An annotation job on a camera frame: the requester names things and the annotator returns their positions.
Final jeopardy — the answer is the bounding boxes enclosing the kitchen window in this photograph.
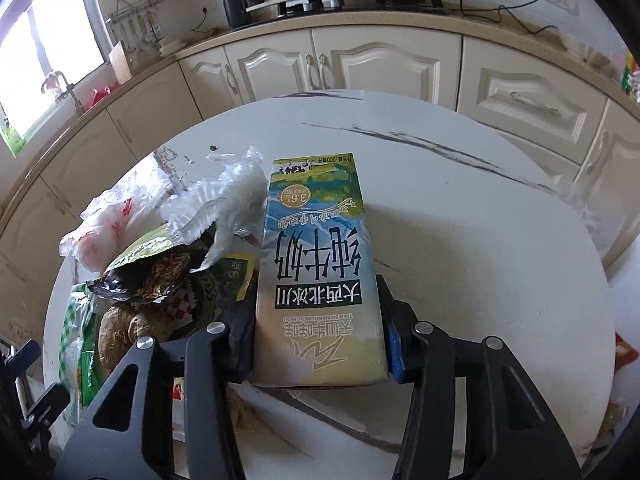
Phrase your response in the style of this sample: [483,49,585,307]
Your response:
[0,0,109,134]

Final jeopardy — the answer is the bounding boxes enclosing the dark foil snack wrapper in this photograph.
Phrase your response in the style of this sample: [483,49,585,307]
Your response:
[89,247,207,307]

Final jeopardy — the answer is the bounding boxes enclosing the cream kitchen base cabinets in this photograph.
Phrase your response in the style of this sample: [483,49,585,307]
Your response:
[0,7,640,391]

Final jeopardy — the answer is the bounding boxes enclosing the bright green plastic item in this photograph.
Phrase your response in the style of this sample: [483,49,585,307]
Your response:
[2,126,27,154]

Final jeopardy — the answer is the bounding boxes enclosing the white green milk carton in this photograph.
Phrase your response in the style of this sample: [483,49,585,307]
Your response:
[251,152,390,388]

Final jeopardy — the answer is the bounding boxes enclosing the white bowls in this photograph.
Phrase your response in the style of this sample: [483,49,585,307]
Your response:
[159,36,190,59]

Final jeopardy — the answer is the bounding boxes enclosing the white plastic bag red print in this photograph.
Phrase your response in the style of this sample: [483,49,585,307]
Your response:
[59,167,173,272]

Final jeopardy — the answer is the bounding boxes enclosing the green checkered plastic bag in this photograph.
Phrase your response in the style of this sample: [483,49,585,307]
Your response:
[58,282,112,411]

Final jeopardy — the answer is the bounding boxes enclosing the metal faucet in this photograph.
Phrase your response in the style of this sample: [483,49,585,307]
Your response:
[41,71,87,117]

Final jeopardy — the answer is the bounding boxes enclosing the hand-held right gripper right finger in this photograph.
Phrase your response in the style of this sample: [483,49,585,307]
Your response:
[375,274,583,480]

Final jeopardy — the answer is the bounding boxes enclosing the wooden cutting board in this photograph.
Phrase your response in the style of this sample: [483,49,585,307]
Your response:
[107,41,134,86]

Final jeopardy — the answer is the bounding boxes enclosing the red white checkered wrapper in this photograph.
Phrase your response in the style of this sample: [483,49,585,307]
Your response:
[159,284,202,323]

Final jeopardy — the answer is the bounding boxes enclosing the yellow green snack packet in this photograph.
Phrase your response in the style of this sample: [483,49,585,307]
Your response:
[106,224,185,275]

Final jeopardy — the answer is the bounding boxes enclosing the clear crinkled plastic wrapper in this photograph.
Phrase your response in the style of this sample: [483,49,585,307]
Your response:
[160,146,269,273]

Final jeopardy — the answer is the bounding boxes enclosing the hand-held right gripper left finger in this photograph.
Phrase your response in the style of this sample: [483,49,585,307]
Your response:
[52,302,258,480]

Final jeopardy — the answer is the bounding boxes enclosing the black kettle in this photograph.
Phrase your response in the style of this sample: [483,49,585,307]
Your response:
[222,0,254,30]

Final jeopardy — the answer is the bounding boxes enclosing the brown pastry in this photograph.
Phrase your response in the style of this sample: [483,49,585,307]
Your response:
[134,309,173,343]
[97,303,140,372]

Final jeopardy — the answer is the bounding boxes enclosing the hanging utensil rack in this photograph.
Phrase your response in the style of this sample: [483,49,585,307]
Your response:
[106,0,167,57]

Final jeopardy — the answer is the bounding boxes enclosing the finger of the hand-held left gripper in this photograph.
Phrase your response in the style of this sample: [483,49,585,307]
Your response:
[22,382,71,433]

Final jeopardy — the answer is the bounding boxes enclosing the red plastic item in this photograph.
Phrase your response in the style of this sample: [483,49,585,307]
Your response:
[82,87,120,111]

